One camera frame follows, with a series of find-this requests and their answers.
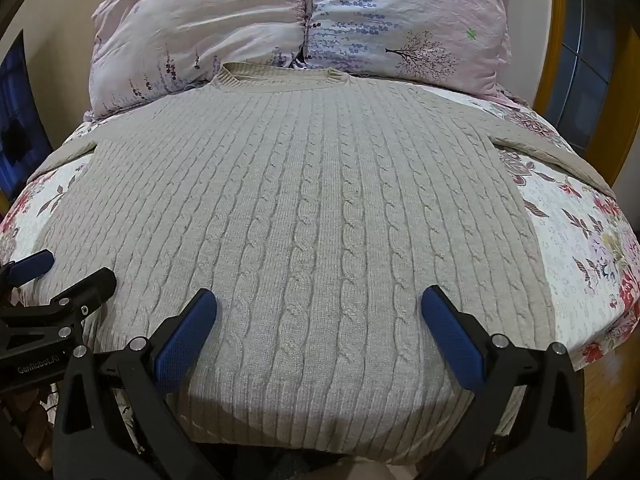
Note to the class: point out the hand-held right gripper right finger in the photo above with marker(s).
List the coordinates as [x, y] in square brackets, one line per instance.
[450, 332]

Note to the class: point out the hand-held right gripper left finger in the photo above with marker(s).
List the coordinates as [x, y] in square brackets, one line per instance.
[182, 337]

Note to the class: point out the yellow wooden frame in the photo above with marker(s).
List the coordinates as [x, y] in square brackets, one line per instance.
[556, 35]

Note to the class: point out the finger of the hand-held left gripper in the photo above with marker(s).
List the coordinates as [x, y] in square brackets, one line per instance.
[85, 292]
[31, 266]

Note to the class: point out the pink floral pillow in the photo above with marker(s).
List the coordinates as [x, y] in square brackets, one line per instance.
[200, 25]

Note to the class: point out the floral bedspread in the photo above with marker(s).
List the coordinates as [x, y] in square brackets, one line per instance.
[567, 260]

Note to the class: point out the white lavender-print pillow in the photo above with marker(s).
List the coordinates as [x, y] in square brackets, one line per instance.
[405, 20]

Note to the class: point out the dark glass window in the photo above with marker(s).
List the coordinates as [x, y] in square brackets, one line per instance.
[585, 60]

